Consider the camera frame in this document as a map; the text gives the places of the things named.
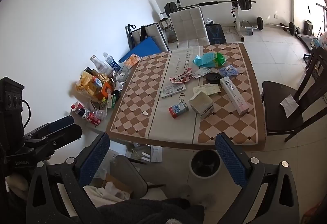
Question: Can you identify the barbell with black plates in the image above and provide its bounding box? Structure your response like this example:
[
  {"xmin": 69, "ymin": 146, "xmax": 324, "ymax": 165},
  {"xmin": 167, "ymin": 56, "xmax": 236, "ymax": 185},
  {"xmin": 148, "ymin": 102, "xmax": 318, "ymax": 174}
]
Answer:
[{"xmin": 160, "ymin": 0, "xmax": 256, "ymax": 16}]

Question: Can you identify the crushed clear plastic bottle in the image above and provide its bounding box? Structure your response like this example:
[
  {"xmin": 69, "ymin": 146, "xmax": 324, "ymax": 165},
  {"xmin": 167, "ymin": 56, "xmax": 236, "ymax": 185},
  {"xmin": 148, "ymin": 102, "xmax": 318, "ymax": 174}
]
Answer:
[{"xmin": 94, "ymin": 108, "xmax": 108, "ymax": 121}]

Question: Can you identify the blue mat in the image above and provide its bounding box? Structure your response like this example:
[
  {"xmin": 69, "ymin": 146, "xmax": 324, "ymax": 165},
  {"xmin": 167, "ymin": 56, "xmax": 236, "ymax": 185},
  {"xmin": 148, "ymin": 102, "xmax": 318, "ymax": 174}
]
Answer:
[{"xmin": 119, "ymin": 36, "xmax": 166, "ymax": 63}]

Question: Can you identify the red white wrapper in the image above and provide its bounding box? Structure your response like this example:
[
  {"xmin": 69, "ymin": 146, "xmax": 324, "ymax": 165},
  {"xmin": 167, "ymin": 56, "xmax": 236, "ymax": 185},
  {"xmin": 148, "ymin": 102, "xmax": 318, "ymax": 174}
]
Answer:
[{"xmin": 169, "ymin": 72, "xmax": 193, "ymax": 84}]

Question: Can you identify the white cloth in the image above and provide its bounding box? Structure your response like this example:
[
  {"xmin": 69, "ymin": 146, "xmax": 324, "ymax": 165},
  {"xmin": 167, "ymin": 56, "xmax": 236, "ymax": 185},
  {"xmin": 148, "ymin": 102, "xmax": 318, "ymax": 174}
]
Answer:
[{"xmin": 84, "ymin": 182, "xmax": 133, "ymax": 202}]

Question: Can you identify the white weight rack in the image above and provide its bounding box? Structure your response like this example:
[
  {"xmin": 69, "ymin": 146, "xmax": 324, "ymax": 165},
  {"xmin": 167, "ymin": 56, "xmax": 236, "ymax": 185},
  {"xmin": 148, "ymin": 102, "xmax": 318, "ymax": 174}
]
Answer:
[{"xmin": 171, "ymin": 0, "xmax": 256, "ymax": 42}]

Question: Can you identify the orange box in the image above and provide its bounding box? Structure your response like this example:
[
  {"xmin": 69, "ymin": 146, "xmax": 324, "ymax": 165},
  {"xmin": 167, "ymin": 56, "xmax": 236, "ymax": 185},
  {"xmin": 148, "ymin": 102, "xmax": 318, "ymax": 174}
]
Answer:
[{"xmin": 98, "ymin": 81, "xmax": 114, "ymax": 98}]

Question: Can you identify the white barcode medicine box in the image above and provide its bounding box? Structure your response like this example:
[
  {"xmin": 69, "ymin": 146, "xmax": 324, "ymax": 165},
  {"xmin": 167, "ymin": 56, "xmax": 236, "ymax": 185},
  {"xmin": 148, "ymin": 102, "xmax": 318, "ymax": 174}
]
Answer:
[{"xmin": 160, "ymin": 83, "xmax": 187, "ymax": 98}]

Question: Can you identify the brown cardboard piece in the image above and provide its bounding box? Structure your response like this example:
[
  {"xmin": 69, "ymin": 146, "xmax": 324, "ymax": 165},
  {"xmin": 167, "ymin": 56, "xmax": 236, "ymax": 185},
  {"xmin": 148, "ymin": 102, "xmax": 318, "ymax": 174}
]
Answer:
[{"xmin": 102, "ymin": 174, "xmax": 134, "ymax": 194}]

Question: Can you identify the grey chair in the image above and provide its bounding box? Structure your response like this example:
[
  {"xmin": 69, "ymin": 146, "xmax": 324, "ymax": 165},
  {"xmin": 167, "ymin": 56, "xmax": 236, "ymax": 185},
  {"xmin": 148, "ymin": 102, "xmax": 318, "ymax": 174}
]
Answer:
[{"xmin": 84, "ymin": 155, "xmax": 166, "ymax": 201}]

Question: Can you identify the white trash bin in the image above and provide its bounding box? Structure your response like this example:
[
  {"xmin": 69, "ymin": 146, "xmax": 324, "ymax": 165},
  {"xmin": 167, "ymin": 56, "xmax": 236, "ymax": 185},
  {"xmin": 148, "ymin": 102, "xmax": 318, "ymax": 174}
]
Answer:
[{"xmin": 189, "ymin": 149, "xmax": 221, "ymax": 178}]

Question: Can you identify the red soda can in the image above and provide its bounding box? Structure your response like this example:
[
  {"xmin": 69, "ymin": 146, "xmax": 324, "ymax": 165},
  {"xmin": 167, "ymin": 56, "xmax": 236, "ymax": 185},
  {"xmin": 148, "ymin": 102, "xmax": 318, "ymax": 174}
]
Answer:
[{"xmin": 85, "ymin": 112, "xmax": 102, "ymax": 126}]

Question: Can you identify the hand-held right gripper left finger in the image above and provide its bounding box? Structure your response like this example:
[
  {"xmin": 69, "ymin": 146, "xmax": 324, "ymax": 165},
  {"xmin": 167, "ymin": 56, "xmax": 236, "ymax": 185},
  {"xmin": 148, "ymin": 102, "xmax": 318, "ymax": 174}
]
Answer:
[{"xmin": 26, "ymin": 132, "xmax": 111, "ymax": 224}]

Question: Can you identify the silver foil pouch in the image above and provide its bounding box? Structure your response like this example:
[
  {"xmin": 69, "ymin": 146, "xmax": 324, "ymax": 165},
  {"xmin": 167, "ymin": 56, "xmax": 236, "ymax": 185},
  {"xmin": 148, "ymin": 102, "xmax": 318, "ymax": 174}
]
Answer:
[{"xmin": 191, "ymin": 67, "xmax": 212, "ymax": 79}]

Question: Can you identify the black case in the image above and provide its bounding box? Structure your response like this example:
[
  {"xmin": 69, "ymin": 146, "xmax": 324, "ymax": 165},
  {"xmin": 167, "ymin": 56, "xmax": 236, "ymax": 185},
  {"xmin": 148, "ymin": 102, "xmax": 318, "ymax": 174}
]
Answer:
[{"xmin": 303, "ymin": 20, "xmax": 315, "ymax": 36}]

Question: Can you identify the black cup lid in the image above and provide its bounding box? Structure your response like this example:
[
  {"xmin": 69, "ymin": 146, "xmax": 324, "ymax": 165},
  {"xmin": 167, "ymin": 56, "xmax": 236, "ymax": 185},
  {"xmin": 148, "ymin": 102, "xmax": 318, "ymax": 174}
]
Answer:
[{"xmin": 206, "ymin": 72, "xmax": 222, "ymax": 85}]

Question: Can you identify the dark printed bag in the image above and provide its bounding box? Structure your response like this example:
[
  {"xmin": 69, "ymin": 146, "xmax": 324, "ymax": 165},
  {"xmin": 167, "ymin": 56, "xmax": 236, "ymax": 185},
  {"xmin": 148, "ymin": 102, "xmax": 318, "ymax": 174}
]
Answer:
[{"xmin": 205, "ymin": 23, "xmax": 227, "ymax": 44}]

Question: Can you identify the white tissue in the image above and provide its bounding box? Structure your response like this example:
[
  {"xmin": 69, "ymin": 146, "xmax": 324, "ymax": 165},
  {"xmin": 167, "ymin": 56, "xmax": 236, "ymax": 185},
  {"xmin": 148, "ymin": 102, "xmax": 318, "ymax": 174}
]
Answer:
[{"xmin": 280, "ymin": 95, "xmax": 299, "ymax": 117}]

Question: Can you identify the blue label plastic bottle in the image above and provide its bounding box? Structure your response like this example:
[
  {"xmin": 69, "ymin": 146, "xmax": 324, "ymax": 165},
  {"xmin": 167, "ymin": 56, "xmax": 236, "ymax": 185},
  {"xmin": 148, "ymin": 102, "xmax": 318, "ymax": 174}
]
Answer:
[{"xmin": 103, "ymin": 52, "xmax": 121, "ymax": 72}]

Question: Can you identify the dark wooden chair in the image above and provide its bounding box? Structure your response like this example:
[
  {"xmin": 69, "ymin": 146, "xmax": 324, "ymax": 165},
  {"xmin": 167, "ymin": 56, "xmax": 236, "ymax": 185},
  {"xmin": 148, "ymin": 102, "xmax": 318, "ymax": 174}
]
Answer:
[{"xmin": 261, "ymin": 47, "xmax": 327, "ymax": 143}]

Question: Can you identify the clear plastic jar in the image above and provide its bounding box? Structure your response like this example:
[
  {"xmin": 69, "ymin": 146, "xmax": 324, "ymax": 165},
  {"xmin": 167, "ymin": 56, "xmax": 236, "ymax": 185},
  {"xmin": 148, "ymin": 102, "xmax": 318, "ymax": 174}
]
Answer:
[{"xmin": 160, "ymin": 18, "xmax": 177, "ymax": 43}]

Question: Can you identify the long white toothpaste box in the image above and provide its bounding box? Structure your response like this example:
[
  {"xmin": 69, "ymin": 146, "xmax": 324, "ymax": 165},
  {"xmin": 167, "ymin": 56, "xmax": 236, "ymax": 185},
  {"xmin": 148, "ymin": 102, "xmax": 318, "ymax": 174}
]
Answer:
[{"xmin": 220, "ymin": 77, "xmax": 249, "ymax": 116}]

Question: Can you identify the green white carton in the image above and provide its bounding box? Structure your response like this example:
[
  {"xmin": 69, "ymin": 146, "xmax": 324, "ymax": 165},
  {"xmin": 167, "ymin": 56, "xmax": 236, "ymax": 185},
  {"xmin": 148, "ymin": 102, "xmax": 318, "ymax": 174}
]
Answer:
[{"xmin": 107, "ymin": 93, "xmax": 119, "ymax": 109}]

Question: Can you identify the clear glass bottle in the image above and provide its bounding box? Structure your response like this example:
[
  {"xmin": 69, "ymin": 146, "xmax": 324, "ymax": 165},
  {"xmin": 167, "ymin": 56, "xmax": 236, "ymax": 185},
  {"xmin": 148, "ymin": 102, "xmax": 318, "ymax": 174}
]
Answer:
[{"xmin": 90, "ymin": 55, "xmax": 110, "ymax": 74}]

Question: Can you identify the red cap cola bottle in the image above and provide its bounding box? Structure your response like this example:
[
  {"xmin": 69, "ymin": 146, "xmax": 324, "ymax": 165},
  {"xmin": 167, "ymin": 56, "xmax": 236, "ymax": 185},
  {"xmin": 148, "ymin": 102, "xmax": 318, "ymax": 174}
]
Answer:
[{"xmin": 71, "ymin": 101, "xmax": 91, "ymax": 119}]

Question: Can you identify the brown checkered tablecloth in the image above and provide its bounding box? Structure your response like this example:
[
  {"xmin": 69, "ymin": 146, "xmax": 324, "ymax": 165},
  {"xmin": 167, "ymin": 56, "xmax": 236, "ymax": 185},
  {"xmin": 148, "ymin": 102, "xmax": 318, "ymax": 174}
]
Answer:
[{"xmin": 105, "ymin": 42, "xmax": 266, "ymax": 151}]

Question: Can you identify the blue patterned packet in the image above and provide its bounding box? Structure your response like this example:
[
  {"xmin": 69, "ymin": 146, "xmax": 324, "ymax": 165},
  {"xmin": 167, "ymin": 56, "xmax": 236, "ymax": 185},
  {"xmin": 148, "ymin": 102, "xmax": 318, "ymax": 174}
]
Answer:
[{"xmin": 219, "ymin": 65, "xmax": 239, "ymax": 77}]

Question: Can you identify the small blue milk carton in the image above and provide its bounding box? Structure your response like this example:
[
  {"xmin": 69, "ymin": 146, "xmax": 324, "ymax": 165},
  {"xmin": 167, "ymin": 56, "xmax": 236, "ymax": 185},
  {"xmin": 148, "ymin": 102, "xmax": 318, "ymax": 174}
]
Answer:
[{"xmin": 168, "ymin": 102, "xmax": 189, "ymax": 119}]

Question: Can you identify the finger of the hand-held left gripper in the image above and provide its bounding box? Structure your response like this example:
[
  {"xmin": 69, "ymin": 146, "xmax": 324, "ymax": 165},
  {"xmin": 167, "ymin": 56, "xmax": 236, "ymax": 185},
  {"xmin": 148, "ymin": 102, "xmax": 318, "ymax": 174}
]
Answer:
[
  {"xmin": 24, "ymin": 115, "xmax": 75, "ymax": 141},
  {"xmin": 38, "ymin": 123, "xmax": 83, "ymax": 157}
]

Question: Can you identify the blue green plastic bag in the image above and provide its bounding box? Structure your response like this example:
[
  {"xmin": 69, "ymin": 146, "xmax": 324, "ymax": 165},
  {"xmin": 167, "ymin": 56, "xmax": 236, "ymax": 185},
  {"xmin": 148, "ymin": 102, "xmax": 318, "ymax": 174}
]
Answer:
[{"xmin": 192, "ymin": 52, "xmax": 226, "ymax": 68}]

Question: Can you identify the yellow snack bag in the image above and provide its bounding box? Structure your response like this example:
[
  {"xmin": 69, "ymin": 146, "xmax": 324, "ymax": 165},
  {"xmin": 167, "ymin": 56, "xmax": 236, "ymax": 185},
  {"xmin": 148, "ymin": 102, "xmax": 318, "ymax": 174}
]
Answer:
[{"xmin": 76, "ymin": 72, "xmax": 100, "ymax": 97}]

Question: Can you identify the person's dark fluffy clothing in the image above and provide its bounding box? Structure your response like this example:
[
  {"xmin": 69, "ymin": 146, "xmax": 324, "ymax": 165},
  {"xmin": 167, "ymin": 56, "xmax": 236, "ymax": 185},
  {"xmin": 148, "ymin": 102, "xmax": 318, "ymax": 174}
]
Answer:
[{"xmin": 97, "ymin": 197, "xmax": 205, "ymax": 224}]

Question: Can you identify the pale paper sheet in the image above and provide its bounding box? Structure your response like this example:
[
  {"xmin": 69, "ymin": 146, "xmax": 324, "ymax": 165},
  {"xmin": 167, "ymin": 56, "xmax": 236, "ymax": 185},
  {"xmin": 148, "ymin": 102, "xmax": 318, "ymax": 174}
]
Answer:
[{"xmin": 192, "ymin": 84, "xmax": 221, "ymax": 97}]

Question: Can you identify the open white carton box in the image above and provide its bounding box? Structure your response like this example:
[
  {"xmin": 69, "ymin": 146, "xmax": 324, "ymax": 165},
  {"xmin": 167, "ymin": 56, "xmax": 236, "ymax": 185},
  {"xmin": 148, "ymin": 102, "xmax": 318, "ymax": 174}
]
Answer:
[{"xmin": 188, "ymin": 92, "xmax": 214, "ymax": 119}]

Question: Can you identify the orange snack packet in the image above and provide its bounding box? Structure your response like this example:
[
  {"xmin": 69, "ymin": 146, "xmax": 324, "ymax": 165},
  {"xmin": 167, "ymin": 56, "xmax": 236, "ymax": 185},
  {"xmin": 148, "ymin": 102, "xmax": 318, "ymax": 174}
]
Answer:
[{"xmin": 124, "ymin": 54, "xmax": 140, "ymax": 68}]

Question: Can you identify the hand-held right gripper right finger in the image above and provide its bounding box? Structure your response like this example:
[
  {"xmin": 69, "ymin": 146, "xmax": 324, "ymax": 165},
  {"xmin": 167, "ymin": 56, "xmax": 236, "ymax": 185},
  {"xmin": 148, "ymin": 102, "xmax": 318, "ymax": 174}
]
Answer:
[{"xmin": 215, "ymin": 133, "xmax": 300, "ymax": 224}]

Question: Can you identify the flat white box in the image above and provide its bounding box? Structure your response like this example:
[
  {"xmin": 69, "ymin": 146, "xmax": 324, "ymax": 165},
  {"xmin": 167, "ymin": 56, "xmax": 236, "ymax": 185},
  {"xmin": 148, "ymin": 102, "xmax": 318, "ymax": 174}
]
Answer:
[{"xmin": 150, "ymin": 145, "xmax": 163, "ymax": 163}]

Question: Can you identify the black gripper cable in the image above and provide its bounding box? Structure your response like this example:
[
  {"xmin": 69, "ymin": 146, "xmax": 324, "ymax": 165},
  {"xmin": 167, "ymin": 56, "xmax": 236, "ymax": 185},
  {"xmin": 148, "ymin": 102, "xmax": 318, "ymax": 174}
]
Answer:
[{"xmin": 22, "ymin": 100, "xmax": 31, "ymax": 136}]

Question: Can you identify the white padded chair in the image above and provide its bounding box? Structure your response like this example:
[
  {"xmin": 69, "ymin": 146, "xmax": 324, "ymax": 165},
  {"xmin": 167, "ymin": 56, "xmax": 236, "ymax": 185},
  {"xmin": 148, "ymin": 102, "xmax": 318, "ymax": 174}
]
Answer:
[{"xmin": 169, "ymin": 7, "xmax": 210, "ymax": 49}]

